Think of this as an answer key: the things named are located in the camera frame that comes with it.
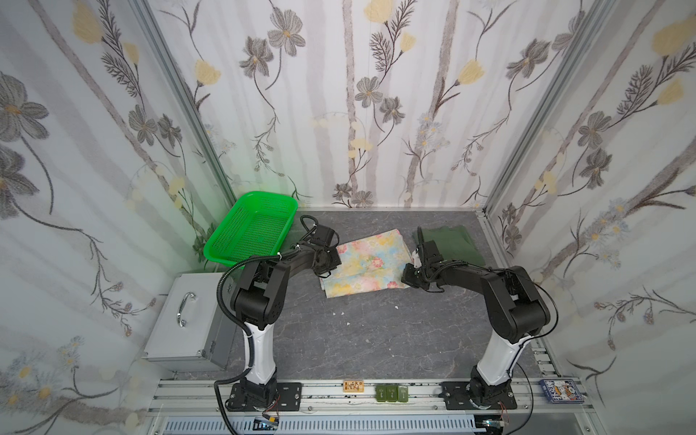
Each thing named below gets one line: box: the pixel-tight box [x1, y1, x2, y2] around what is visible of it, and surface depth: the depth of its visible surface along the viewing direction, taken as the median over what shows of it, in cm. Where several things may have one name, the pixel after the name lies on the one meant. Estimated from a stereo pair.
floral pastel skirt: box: [319, 228, 412, 299], surface depth 103 cm
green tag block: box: [375, 385, 409, 403], surface depth 75 cm
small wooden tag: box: [342, 380, 366, 393], surface depth 76 cm
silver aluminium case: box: [142, 271, 240, 372], surface depth 73 cm
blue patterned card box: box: [539, 378, 586, 405], surface depth 75 cm
